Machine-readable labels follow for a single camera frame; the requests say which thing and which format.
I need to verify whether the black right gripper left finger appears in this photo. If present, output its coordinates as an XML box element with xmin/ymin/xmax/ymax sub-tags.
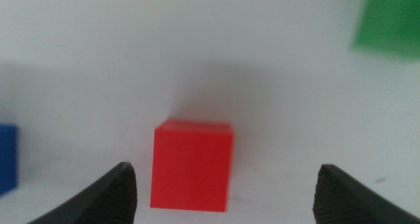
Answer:
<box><xmin>28</xmin><ymin>162</ymin><xmax>138</xmax><ymax>224</ymax></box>

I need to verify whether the red cube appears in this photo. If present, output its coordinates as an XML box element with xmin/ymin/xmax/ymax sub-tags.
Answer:
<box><xmin>150</xmin><ymin>118</ymin><xmax>235</xmax><ymax>213</ymax></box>

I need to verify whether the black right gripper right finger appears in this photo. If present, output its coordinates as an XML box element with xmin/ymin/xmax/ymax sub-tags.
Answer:
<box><xmin>312</xmin><ymin>164</ymin><xmax>420</xmax><ymax>224</ymax></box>

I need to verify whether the blue cube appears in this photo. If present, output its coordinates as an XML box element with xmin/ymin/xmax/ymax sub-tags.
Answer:
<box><xmin>0</xmin><ymin>123</ymin><xmax>19</xmax><ymax>196</ymax></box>

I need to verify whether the green cube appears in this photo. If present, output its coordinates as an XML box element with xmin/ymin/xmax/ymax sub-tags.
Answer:
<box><xmin>350</xmin><ymin>0</ymin><xmax>420</xmax><ymax>61</ymax></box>

